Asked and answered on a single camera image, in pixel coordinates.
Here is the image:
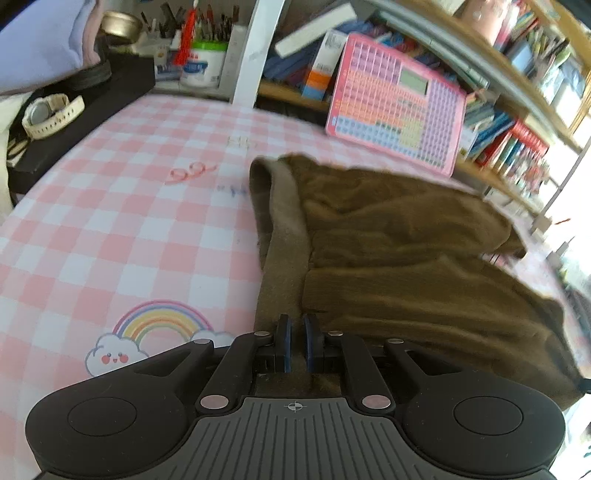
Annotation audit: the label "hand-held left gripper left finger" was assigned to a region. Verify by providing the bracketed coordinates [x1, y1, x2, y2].
[134, 315, 293, 414]

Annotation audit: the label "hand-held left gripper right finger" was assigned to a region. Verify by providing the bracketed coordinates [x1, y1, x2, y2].
[303, 314, 462, 411]

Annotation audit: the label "olive brown pants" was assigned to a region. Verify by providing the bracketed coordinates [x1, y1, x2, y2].
[249, 154, 585, 411]

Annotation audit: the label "pink checkered table mat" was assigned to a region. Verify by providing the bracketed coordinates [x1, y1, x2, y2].
[0, 92, 591, 480]

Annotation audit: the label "pink learning tablet toy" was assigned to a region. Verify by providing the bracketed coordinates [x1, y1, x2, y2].
[324, 32, 467, 178]

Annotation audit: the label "stack of blue books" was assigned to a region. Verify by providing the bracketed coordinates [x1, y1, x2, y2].
[263, 46, 324, 88]

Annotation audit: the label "row of colourful books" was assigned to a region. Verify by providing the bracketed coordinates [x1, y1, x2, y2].
[457, 97, 555, 204]

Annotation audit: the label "orange and white box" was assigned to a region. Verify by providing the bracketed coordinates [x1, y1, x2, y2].
[302, 30, 349, 100]

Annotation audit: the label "white jar with green lid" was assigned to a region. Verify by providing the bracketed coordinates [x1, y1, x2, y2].
[179, 41, 229, 90]

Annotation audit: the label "black tray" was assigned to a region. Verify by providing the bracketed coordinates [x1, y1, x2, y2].
[7, 55, 157, 195]

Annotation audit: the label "white book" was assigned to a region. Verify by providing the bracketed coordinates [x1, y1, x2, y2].
[274, 4, 358, 58]

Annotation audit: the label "holder full of pens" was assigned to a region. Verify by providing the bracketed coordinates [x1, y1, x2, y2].
[139, 2, 241, 47]

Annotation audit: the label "white wrist watch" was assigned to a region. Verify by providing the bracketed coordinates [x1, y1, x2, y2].
[21, 93, 85, 140]

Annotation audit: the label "brass bowl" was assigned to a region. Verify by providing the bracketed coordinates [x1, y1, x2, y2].
[99, 11, 144, 47]

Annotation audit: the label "pink plush case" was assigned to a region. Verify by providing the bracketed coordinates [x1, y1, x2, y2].
[462, 0, 513, 42]

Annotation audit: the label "lavender cloth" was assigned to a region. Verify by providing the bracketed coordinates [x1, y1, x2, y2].
[0, 0, 100, 95]

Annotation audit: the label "white frame post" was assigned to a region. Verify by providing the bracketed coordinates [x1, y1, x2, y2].
[231, 0, 287, 109]

